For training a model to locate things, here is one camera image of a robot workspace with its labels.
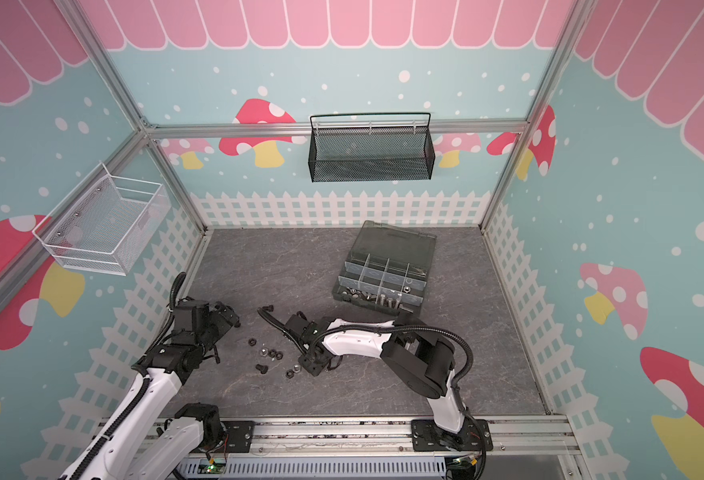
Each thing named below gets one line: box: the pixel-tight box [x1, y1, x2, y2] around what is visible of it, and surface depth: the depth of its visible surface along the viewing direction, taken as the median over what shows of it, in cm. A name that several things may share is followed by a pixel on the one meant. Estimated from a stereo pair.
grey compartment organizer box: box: [332, 220, 437, 317], surface depth 104 cm
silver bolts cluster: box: [342, 287, 414, 313], surface depth 99 cm
